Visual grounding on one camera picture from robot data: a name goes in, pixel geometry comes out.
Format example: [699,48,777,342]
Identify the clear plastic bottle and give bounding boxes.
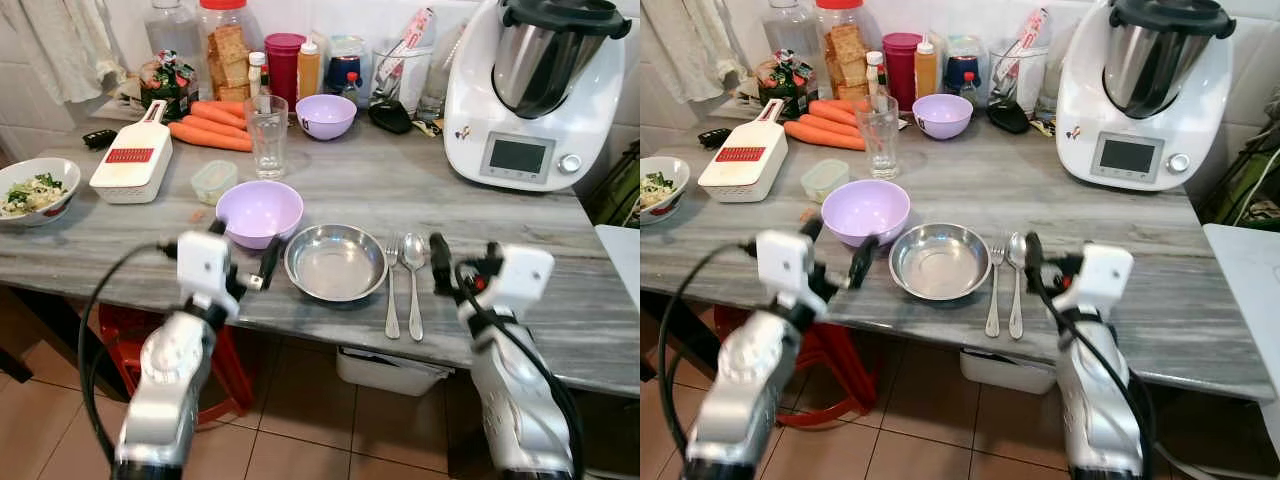
[145,0,201,61]
[765,0,821,61]

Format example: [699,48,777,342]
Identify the large purple plastic bowl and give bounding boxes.
[821,179,912,248]
[216,181,305,250]

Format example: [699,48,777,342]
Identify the small container with green lid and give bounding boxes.
[191,160,239,206]
[800,159,851,205]

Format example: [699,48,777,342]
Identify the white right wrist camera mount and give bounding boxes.
[1065,242,1135,319]
[491,244,556,323]

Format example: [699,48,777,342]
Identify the cracker jar with red lid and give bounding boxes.
[815,0,869,101]
[198,0,252,102]

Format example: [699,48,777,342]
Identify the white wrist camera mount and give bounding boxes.
[491,244,556,323]
[1065,242,1135,319]
[757,229,826,313]
[177,231,242,313]

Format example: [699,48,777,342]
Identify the red plastic stool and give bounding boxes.
[98,305,254,427]
[712,305,881,429]

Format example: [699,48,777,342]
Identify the orange carrot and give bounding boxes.
[190,100,247,126]
[810,99,871,123]
[800,110,861,134]
[180,113,249,136]
[783,120,866,152]
[168,121,253,153]

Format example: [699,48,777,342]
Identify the tall clear glass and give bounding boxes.
[1035,25,1076,119]
[418,25,466,121]

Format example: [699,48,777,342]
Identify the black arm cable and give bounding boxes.
[455,258,587,480]
[656,241,761,461]
[1030,268,1158,480]
[77,241,181,463]

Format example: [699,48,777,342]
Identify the white kitchen cooking machine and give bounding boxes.
[1055,0,1237,191]
[443,0,632,193]

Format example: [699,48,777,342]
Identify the silver metal fork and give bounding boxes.
[384,235,402,340]
[984,239,1005,339]

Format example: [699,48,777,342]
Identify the black pouch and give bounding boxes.
[368,98,414,134]
[986,98,1031,134]

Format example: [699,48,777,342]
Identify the silver metal spoon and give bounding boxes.
[402,232,427,342]
[1006,232,1029,341]

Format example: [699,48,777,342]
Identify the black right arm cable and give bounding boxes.
[455,258,587,480]
[1030,268,1158,480]

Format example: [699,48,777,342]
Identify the dark red plastic tumbler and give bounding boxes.
[882,32,925,111]
[264,33,307,109]

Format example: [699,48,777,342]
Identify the green snack packet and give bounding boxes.
[140,52,198,121]
[755,50,816,121]

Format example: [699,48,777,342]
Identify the white bowl of food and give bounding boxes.
[0,157,82,228]
[640,156,691,227]

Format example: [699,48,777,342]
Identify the white grater with red label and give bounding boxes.
[90,100,174,205]
[697,98,788,204]

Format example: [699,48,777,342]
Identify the clear plastic container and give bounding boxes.
[372,40,436,107]
[988,40,1051,106]

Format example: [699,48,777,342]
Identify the white hanging cloth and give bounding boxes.
[640,0,746,106]
[20,0,126,106]

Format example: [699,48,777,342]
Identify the clear drinking glass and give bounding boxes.
[244,95,290,180]
[856,93,901,181]

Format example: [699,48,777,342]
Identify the glass jar with blue label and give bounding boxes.
[330,36,368,101]
[945,35,986,101]

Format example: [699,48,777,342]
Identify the small purple plastic bowl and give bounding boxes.
[296,95,358,141]
[912,94,974,141]

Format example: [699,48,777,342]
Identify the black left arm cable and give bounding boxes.
[656,241,761,461]
[77,241,181,463]

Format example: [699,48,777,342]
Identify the red and white packet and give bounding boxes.
[385,8,436,81]
[1000,8,1051,81]

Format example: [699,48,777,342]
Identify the stainless steel bowl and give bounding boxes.
[284,224,388,303]
[889,222,992,302]

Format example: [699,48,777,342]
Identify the orange bottle with white cap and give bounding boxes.
[914,38,939,98]
[297,39,322,98]

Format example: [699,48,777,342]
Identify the white plastic bin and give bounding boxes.
[960,348,1066,395]
[336,347,451,397]

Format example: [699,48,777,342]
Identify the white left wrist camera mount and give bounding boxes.
[177,231,242,313]
[757,229,826,313]

